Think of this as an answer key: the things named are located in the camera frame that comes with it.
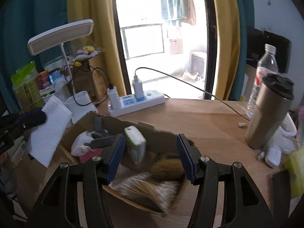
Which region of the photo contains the brown cardboard box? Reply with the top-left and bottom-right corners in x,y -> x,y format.
59,111 -> 195,215

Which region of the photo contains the white paper towel sheet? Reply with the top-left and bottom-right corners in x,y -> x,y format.
28,96 -> 72,168

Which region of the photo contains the steel travel tumbler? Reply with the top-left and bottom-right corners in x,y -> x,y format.
245,74 -> 294,150

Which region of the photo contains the black smartphone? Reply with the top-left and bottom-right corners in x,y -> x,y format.
268,169 -> 291,227

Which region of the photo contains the white charger with black cable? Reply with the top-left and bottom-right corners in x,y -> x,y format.
71,64 -> 122,111

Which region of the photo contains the duck print tissue pack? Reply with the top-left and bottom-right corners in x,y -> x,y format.
124,126 -> 146,164

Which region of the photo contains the white plastic basket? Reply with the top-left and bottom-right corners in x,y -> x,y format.
39,85 -> 71,104

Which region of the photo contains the red tin can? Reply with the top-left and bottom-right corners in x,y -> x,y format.
37,70 -> 51,89

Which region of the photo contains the white charger with grey cable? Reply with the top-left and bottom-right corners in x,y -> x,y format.
132,67 -> 249,121

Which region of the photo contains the yellow tissue pack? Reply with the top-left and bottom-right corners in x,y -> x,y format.
283,147 -> 304,198

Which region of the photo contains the clear water bottle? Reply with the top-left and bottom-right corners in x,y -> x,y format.
246,44 -> 278,119

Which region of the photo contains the black monitor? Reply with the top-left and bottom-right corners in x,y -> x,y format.
246,26 -> 292,74

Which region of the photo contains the pink fluffy cloth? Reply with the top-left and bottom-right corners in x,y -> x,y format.
79,148 -> 103,164

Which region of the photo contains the white power strip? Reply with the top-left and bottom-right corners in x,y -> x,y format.
107,91 -> 165,117

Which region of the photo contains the dark grey sock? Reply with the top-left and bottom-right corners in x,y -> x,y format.
84,116 -> 116,149

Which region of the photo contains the white computer mouse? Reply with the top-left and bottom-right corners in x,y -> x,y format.
265,146 -> 281,168

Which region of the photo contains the white desk lamp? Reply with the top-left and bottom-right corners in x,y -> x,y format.
27,19 -> 97,124

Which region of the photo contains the clear bag with brown item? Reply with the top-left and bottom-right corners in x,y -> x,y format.
110,172 -> 180,213

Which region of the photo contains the green snack bag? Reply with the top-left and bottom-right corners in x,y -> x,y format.
11,61 -> 44,112

